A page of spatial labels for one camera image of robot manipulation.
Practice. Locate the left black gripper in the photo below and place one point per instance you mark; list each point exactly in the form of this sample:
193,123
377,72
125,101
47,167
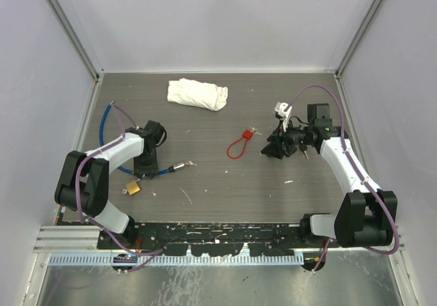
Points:
150,169

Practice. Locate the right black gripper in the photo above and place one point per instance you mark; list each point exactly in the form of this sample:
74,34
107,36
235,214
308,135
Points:
274,148

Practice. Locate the silver keys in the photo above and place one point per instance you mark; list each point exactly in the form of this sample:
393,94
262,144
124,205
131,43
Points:
255,131

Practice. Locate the brass padlock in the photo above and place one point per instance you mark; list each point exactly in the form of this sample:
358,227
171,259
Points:
131,188

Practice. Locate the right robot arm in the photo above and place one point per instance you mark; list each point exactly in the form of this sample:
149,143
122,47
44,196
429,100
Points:
365,214

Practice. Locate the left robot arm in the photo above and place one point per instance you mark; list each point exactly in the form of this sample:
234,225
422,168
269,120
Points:
83,184

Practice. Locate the black-headed keys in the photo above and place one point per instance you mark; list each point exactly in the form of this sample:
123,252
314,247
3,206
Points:
303,148

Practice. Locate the white crumpled cloth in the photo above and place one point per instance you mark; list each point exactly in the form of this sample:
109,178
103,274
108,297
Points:
197,94

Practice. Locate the blue cable lock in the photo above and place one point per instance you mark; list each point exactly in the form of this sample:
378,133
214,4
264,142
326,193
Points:
170,169

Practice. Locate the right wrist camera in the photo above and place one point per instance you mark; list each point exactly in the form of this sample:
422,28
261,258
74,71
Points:
283,111

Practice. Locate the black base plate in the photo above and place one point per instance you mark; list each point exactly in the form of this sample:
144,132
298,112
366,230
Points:
220,239

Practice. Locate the slotted cable duct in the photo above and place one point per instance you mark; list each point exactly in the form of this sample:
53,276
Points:
115,259

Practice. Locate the aluminium frame rail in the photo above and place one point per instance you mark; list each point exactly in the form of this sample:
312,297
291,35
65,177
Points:
67,238

